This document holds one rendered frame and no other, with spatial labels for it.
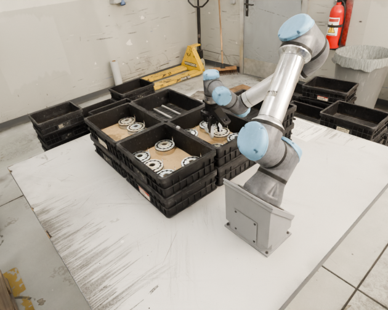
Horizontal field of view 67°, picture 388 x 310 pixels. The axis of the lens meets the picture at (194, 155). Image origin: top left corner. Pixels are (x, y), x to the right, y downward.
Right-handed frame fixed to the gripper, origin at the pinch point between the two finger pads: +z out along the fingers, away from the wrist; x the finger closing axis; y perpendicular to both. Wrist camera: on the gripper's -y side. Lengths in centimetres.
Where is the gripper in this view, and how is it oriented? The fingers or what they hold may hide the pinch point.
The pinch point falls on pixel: (215, 135)
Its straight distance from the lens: 154.2
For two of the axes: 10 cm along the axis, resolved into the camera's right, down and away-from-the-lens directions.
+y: -6.5, -4.7, 6.0
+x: -7.5, 4.8, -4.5
